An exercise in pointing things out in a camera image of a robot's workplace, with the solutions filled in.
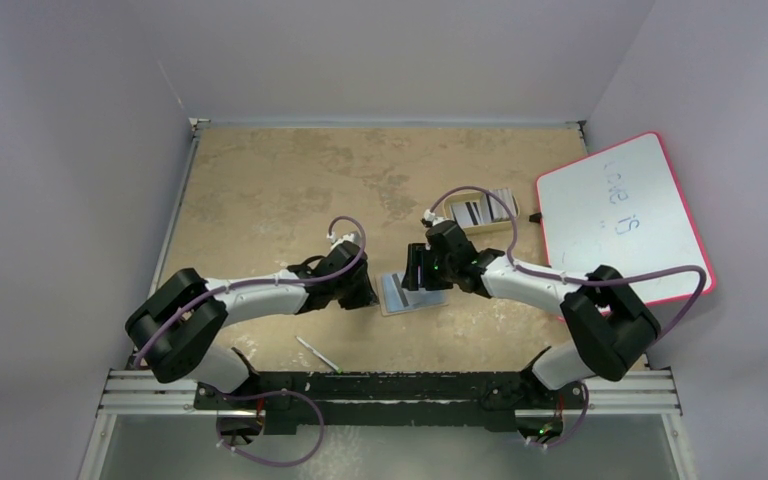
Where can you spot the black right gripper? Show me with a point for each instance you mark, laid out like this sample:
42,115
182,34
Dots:
420,266

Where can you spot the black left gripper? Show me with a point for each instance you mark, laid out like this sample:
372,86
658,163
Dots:
365,296

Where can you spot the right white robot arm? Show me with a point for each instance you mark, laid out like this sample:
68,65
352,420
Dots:
609,325

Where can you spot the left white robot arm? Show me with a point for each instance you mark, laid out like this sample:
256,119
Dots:
175,329

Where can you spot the stack of white cards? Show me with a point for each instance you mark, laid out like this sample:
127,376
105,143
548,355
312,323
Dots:
486,208

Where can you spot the beige oval card tray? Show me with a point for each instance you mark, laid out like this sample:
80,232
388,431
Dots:
483,225

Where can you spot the silver pen on table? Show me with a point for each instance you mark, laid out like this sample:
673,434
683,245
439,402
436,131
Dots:
331,364

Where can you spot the pink framed whiteboard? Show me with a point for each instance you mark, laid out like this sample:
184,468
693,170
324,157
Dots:
622,207

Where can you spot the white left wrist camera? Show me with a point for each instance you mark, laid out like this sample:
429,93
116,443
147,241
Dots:
335,239

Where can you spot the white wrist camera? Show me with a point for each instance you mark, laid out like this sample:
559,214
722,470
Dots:
335,239
430,219

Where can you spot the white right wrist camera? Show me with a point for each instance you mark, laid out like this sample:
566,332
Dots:
430,219

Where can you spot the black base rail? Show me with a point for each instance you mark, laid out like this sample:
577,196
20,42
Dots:
498,401

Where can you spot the aluminium frame rail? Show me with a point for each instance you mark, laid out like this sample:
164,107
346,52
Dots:
139,393

